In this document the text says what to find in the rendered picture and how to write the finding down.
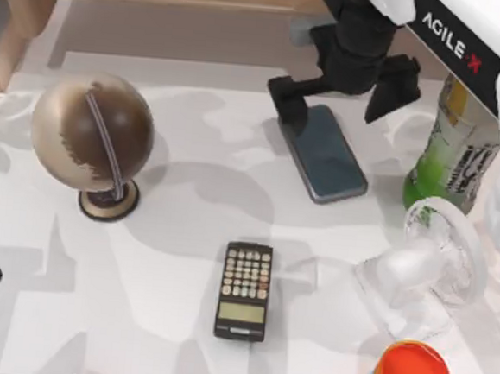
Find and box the dark smartphone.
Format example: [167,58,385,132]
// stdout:
[269,101,375,209]

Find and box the green bottle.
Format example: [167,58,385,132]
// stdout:
[401,69,500,219]

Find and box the white desk fan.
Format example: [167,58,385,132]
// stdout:
[349,191,493,345]

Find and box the black calculator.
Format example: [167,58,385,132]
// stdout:
[212,239,275,345]

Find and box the brown and beige globe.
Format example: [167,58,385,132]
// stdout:
[23,66,161,226]

